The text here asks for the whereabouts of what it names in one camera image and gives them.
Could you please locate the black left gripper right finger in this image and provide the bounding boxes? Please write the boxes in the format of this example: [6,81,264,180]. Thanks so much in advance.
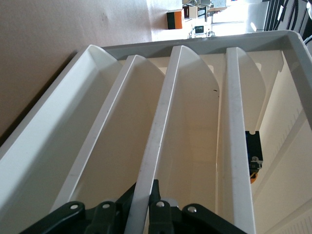
[147,179,247,234]

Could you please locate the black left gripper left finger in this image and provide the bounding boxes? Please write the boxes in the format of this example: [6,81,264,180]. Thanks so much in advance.
[21,186,137,234]

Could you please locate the white divided plastic bin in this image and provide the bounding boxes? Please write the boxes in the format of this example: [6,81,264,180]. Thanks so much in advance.
[99,30,312,234]

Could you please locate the orange box with black base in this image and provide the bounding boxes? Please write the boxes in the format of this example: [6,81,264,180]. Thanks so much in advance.
[167,9,184,30]

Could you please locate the brown background cabinet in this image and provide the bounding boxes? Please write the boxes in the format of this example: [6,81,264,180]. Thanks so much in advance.
[182,5,198,20]

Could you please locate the black background rack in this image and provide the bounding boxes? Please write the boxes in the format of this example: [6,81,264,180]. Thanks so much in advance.
[264,0,312,32]

